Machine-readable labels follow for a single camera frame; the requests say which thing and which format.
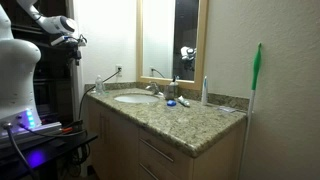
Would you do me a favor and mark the blue round cap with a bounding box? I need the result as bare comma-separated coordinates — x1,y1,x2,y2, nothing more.
167,100,176,107

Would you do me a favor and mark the black power cable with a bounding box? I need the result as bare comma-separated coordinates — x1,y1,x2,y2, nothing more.
77,69,122,122

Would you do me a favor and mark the white electric toothbrush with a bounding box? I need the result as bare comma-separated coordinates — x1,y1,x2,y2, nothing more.
201,76,207,106

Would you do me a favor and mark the white oval sink basin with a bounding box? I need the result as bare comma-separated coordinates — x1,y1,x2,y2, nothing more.
115,94,159,103

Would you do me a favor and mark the clear plastic wrapper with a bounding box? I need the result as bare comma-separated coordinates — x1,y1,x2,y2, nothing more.
217,106,236,113

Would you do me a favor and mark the white toothpaste tube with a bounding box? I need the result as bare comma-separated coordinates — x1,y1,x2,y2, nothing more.
178,96,190,107

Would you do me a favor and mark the chrome faucet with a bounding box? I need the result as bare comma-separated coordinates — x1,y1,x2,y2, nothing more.
146,81,160,95

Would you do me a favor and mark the wood framed mirror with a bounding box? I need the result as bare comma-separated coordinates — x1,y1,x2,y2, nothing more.
136,0,209,90

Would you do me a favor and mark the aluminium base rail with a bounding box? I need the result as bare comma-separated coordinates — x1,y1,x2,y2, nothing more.
0,122,62,148

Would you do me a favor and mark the clear plastic water bottle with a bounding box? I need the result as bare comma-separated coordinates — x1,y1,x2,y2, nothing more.
95,75,104,94

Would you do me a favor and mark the black robot cart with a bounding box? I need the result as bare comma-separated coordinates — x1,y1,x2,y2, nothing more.
0,132,98,180

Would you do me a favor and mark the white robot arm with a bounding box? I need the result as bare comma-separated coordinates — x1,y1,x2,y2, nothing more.
0,0,78,128

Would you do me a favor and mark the white wall outlet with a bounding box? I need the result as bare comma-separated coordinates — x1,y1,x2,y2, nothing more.
116,64,122,77

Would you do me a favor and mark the wooden vanity cabinet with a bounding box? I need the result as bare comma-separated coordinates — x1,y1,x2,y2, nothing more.
87,98,245,180

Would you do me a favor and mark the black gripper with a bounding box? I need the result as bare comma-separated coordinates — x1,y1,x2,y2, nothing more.
69,44,82,66

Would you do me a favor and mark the green handled mop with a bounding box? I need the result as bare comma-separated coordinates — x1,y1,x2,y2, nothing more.
237,42,262,180

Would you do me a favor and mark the green soap dispenser bottle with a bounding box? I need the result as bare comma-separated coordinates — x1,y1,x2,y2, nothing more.
165,78,178,100

